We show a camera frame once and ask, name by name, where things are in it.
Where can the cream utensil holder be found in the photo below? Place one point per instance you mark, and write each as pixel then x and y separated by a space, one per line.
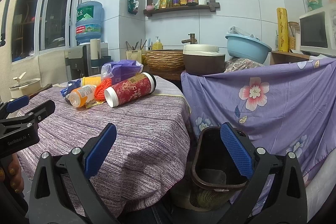
pixel 135 55

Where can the woven brown basin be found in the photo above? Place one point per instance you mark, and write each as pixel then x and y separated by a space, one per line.
pixel 165 60

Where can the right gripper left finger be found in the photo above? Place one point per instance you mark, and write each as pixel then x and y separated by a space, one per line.
pixel 49 198

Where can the brown cream rice cooker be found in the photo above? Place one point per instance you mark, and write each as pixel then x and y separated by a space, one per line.
pixel 203 59

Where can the blue water jug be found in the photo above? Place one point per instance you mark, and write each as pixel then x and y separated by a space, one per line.
pixel 89 21

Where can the yellow wrap roll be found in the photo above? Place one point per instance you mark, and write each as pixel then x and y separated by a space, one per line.
pixel 282 20

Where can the orange pill bottle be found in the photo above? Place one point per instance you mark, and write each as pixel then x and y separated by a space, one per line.
pixel 82 96

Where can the light blue plastic basin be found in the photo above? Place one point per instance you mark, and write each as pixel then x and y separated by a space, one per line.
pixel 244 47

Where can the purple plastic bag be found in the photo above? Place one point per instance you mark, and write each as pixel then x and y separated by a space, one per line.
pixel 121 70

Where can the left hand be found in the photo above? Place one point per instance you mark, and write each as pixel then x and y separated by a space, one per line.
pixel 15 174

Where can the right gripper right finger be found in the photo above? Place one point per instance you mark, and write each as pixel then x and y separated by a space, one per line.
pixel 286 201

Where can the blue snack wrapper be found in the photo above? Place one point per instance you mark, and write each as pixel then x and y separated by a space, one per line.
pixel 71 85

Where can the green hanging packet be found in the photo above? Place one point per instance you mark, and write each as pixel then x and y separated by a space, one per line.
pixel 132 6

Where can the purple floral cloth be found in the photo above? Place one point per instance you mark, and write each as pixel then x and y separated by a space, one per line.
pixel 282 108

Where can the dark brown trash bin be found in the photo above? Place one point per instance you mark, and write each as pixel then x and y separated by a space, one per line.
pixel 213 172

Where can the orange knitted net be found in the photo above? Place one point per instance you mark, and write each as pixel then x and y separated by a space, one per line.
pixel 99 93

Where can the bamboo style faucet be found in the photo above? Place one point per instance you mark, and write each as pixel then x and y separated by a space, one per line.
pixel 192 39

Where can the window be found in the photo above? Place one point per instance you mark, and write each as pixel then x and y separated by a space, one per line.
pixel 40 26

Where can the water dispenser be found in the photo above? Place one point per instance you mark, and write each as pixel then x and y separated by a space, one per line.
pixel 79 62

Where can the white pot with lid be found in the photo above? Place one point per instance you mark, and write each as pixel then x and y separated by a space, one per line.
pixel 24 87

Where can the yellow soap dispenser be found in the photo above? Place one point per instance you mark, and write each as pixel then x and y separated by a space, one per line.
pixel 157 45

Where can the white microwave oven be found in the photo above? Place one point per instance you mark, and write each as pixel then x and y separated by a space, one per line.
pixel 317 31

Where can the red cylindrical tea canister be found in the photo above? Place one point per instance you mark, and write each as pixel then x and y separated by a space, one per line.
pixel 130 89

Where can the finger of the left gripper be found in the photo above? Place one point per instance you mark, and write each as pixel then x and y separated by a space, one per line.
pixel 16 104
pixel 41 112

